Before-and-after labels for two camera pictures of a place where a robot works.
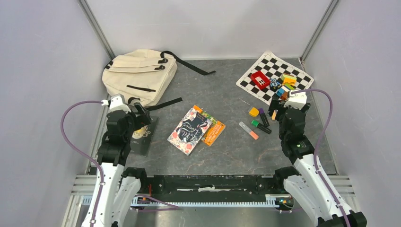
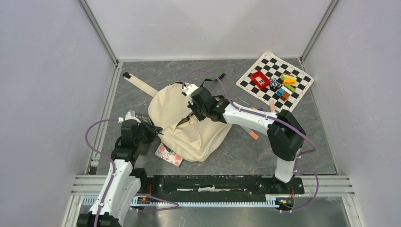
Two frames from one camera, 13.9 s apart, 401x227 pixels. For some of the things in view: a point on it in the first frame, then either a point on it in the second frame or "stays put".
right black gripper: [278, 104] → [193, 104]
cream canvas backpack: [148, 75] → [183, 133]
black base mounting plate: [208, 186] stays put
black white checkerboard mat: [270, 77] stays put
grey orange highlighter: [251, 133] stays put
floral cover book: [189, 131] → [172, 158]
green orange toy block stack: [289, 81] stays put
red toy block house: [260, 79] stays put
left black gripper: [143, 118] → [150, 129]
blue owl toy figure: [274, 82] stays put
